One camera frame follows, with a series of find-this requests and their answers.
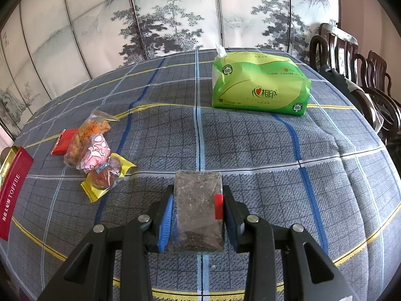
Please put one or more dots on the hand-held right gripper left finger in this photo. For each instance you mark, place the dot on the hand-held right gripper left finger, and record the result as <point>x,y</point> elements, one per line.
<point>166,222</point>

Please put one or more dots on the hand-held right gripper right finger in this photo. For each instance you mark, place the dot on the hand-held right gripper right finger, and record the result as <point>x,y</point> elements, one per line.
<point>228,222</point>

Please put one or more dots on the dark sesame bar packet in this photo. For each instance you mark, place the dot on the dark sesame bar packet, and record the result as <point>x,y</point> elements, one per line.
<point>199,207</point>

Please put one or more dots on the yellow-edged pastry packet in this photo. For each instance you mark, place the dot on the yellow-edged pastry packet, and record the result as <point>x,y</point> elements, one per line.
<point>105,175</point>

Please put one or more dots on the pink patterned pastry packet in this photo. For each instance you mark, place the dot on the pink patterned pastry packet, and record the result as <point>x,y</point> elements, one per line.
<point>95,153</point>

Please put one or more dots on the clear bag of orange snacks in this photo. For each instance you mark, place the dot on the clear bag of orange snacks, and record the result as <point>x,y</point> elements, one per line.
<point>84,138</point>

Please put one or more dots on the red snack packet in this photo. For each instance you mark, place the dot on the red snack packet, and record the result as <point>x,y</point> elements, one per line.
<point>64,142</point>

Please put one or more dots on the red tin box gold inside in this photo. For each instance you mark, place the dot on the red tin box gold inside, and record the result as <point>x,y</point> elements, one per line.
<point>14,194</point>

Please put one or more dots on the plaid grey-blue tablecloth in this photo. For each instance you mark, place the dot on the plaid grey-blue tablecloth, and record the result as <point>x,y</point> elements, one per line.
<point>250,138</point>

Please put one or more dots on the green tissue pack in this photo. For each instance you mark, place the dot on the green tissue pack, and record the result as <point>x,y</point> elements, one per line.
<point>260,81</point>

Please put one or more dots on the dark cloth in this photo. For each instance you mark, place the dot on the dark cloth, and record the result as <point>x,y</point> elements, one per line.
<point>340,78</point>

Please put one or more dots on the dark carved wooden chair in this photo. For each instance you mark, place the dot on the dark carved wooden chair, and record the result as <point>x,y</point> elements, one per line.
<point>382,94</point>
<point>335,47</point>

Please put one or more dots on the ink landscape folding screen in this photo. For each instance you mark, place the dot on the ink landscape folding screen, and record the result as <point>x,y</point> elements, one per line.
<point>156,12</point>

